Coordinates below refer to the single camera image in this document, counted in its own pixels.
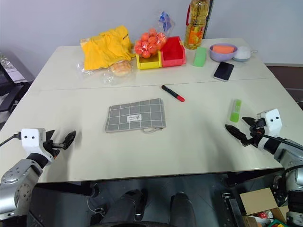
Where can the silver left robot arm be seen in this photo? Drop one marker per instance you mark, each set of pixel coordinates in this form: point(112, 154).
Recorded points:
point(16, 179)

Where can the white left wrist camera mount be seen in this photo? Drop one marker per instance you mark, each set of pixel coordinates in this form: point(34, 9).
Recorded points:
point(30, 139)

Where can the bread roll in plastic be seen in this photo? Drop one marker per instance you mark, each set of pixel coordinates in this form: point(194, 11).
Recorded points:
point(121, 68)

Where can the red plastic bin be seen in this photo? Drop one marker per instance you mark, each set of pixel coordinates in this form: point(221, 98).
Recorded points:
point(172, 55)

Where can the black and red marker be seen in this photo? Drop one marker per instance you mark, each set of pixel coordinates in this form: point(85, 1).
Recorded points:
point(172, 93)

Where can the blue and clear plastic bag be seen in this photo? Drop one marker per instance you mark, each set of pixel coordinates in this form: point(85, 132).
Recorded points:
point(165, 21)

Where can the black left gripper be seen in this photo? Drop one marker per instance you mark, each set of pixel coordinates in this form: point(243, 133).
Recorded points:
point(52, 151)

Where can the black smartphone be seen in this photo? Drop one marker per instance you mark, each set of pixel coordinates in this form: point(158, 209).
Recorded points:
point(223, 71)

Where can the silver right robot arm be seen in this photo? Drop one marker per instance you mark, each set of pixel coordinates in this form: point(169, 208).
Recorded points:
point(287, 156)

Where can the long green plastic case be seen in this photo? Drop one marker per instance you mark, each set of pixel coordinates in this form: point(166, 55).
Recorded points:
point(200, 57)

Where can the purple bowl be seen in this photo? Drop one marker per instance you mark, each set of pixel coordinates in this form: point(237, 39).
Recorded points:
point(222, 56)

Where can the green clear plastic container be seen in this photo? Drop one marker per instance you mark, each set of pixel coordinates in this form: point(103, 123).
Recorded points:
point(235, 111)

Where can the dark vertical wall post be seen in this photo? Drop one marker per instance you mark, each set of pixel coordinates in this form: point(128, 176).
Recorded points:
point(208, 19)

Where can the yellow plastic bin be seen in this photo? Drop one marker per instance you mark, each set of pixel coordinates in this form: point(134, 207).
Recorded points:
point(148, 62)

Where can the orange sponge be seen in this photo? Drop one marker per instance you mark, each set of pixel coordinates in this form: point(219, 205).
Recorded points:
point(222, 49)

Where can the yellow cooking oil bottle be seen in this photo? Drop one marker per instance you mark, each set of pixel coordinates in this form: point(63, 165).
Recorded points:
point(195, 30)

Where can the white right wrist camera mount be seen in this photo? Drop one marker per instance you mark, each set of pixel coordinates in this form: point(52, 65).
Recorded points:
point(272, 121)

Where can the brown cardboard box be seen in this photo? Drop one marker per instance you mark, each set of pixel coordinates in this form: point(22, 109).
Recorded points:
point(258, 201)

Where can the bag of orange balls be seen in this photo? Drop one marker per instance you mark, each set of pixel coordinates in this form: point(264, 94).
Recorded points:
point(150, 43)

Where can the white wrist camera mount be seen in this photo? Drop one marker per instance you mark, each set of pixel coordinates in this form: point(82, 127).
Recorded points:
point(272, 121)
point(30, 139)

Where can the grey checked cloth pouch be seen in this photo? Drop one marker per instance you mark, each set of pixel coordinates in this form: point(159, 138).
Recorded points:
point(135, 116)

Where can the yellow cloth garment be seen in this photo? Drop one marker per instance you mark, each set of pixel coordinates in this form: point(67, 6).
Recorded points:
point(104, 50)

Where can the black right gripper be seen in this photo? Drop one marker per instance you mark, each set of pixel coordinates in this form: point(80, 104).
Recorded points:
point(256, 132)

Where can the white round dome device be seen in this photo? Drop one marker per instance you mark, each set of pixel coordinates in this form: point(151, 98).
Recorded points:
point(242, 54)

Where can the dark rounded robot leg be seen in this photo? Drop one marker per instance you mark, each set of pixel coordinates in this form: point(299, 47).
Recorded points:
point(125, 208)
point(181, 208)

